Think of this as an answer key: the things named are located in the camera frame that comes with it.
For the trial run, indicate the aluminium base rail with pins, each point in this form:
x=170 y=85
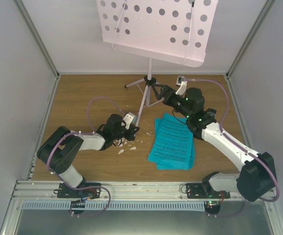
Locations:
x=124 y=196

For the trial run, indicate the black metronome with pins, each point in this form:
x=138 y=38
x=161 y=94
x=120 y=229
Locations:
x=211 y=112

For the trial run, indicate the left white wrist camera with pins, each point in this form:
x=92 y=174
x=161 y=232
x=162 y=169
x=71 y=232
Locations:
x=128 y=119

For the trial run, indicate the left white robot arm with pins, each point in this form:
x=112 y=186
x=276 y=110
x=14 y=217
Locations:
x=60 y=149

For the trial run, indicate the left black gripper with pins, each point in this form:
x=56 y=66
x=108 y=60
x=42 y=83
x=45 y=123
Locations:
x=131 y=132

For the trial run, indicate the white music stand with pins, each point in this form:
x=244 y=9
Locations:
x=176 y=31

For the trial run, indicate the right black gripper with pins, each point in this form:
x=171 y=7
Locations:
x=169 y=90

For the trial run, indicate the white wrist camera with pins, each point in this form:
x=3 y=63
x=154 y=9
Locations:
x=181 y=83
x=128 y=119

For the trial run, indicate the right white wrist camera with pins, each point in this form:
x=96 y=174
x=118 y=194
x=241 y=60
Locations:
x=181 y=83

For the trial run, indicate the cyan sheet music page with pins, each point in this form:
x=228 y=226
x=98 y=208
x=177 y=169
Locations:
x=173 y=142
x=170 y=166

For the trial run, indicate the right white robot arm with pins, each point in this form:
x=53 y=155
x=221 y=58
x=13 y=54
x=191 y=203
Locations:
x=257 y=175

